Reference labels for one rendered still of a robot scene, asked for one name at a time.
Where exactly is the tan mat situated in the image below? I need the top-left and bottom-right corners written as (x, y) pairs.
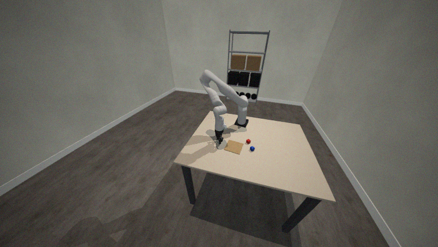
top-left (224, 140), bottom-right (243, 154)

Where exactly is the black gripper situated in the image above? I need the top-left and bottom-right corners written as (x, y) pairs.
top-left (215, 129), bottom-right (224, 144)

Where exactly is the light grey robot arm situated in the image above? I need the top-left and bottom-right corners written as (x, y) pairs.
top-left (200, 70), bottom-right (248, 131)

